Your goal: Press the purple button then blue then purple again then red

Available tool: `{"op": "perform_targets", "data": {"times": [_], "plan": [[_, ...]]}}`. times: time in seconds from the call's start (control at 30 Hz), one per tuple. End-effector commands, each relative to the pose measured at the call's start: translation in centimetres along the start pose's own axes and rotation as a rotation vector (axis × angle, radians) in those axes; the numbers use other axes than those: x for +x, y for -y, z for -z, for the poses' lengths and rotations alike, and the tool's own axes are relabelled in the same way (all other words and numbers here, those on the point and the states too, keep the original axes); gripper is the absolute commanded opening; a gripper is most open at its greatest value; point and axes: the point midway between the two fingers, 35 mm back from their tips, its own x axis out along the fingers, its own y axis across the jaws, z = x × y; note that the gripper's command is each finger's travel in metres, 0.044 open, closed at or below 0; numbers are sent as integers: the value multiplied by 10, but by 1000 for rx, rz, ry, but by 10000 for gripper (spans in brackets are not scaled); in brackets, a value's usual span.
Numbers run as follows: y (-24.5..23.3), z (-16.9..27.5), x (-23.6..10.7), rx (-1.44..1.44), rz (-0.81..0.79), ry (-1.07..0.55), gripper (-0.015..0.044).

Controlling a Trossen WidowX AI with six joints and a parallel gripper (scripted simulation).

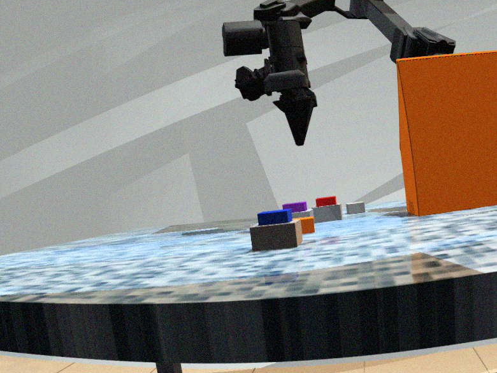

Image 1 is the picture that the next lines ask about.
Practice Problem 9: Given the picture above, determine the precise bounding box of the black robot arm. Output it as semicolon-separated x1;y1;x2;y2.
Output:
222;0;456;101

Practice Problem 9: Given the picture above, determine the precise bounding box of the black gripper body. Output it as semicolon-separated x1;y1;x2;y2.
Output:
264;47;317;107

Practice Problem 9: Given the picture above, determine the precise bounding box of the red button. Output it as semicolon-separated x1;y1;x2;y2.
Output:
312;196;343;223

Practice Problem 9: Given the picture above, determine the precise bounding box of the purple button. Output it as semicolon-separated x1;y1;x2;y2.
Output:
282;202;314;219

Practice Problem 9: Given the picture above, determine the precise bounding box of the blue button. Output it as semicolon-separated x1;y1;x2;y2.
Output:
250;209;303;251

